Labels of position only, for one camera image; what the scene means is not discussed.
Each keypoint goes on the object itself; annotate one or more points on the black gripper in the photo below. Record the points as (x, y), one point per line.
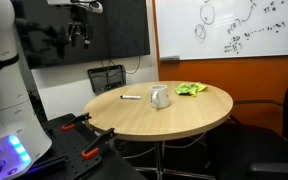
(79, 18)

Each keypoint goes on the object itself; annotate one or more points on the white marker with black cap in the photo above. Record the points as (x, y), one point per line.
(130, 97)

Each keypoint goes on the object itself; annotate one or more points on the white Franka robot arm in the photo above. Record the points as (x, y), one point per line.
(4, 83)

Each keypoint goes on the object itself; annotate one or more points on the white ceramic mug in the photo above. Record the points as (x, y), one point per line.
(160, 97)

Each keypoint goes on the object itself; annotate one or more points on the black clamp with orange tips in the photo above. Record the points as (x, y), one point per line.
(75, 121)
(97, 143)

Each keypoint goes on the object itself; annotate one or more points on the grey whiteboard eraser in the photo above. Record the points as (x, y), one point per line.
(169, 58)

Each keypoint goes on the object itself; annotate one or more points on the round wooden table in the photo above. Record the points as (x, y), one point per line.
(170, 116)

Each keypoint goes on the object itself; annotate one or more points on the yellow-green crumpled cloth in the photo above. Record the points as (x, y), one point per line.
(189, 88)

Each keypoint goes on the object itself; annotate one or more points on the whiteboard with writing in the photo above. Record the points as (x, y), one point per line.
(230, 30)

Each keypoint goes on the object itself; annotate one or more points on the black office chair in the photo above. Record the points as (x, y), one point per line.
(260, 146)

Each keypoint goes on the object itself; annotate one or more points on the black mesh wall box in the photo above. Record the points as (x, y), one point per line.
(106, 78)

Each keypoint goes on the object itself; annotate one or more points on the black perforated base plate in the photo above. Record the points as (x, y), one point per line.
(74, 150)

